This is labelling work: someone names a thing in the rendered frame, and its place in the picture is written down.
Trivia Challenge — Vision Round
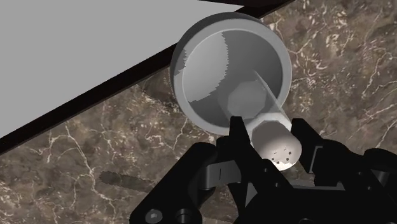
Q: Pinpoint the grey round bowl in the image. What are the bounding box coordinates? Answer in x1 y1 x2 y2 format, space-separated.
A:
169 12 293 136

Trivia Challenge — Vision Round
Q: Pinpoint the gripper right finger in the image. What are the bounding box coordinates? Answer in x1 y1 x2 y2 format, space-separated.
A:
290 118 397 202

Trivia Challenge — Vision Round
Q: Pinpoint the white salt shaker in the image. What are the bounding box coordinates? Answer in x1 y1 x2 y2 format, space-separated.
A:
228 70 303 172

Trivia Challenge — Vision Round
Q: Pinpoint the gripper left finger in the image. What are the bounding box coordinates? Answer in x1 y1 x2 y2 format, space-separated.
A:
129 116 294 224

